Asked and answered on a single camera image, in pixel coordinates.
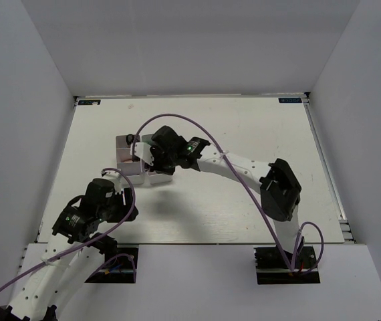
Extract white left organizer box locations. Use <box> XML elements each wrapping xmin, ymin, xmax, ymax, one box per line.
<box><xmin>116</xmin><ymin>135</ymin><xmax>144</xmax><ymax>185</ymax></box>

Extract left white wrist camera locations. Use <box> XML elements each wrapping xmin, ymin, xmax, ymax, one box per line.
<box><xmin>101</xmin><ymin>170</ymin><xmax>122</xmax><ymax>191</ymax></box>

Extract blue table label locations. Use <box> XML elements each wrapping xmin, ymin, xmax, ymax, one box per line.
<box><xmin>78</xmin><ymin>100</ymin><xmax>101</xmax><ymax>106</ymax></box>
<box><xmin>278</xmin><ymin>97</ymin><xmax>302</xmax><ymax>104</ymax></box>

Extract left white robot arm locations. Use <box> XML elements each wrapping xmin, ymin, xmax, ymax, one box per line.
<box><xmin>0</xmin><ymin>173</ymin><xmax>138</xmax><ymax>320</ymax></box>

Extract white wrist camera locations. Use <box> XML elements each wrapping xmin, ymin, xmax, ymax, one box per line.
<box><xmin>101</xmin><ymin>170</ymin><xmax>122</xmax><ymax>191</ymax></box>
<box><xmin>130</xmin><ymin>142</ymin><xmax>154</xmax><ymax>166</ymax></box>

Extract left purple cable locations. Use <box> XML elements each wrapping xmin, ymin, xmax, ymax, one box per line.
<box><xmin>0</xmin><ymin>169</ymin><xmax>139</xmax><ymax>312</ymax></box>

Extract white organizer box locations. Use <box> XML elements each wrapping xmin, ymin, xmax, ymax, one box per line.
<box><xmin>116</xmin><ymin>135</ymin><xmax>144</xmax><ymax>185</ymax></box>
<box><xmin>142</xmin><ymin>134</ymin><xmax>172</xmax><ymax>185</ymax></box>

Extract white right organizer box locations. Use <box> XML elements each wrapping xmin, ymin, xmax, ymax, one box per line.
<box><xmin>142</xmin><ymin>134</ymin><xmax>172</xmax><ymax>185</ymax></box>

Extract left blue table label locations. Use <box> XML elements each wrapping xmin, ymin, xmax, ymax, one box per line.
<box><xmin>78</xmin><ymin>100</ymin><xmax>101</xmax><ymax>106</ymax></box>

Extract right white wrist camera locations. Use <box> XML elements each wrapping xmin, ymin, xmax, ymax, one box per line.
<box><xmin>130</xmin><ymin>142</ymin><xmax>154</xmax><ymax>166</ymax></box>

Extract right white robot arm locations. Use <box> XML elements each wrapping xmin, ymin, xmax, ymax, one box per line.
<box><xmin>145</xmin><ymin>126</ymin><xmax>303</xmax><ymax>268</ymax></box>

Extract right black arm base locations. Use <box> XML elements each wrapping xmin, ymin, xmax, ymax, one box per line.
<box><xmin>254</xmin><ymin>246</ymin><xmax>320</xmax><ymax>285</ymax></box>

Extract black handled scissors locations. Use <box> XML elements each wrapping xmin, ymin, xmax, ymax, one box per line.
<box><xmin>126</xmin><ymin>134</ymin><xmax>135</xmax><ymax>145</ymax></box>

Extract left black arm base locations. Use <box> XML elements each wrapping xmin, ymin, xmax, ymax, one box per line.
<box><xmin>86</xmin><ymin>246</ymin><xmax>139</xmax><ymax>284</ymax></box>

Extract right blue table label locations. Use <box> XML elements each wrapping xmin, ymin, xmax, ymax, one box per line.
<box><xmin>278</xmin><ymin>97</ymin><xmax>302</xmax><ymax>104</ymax></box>

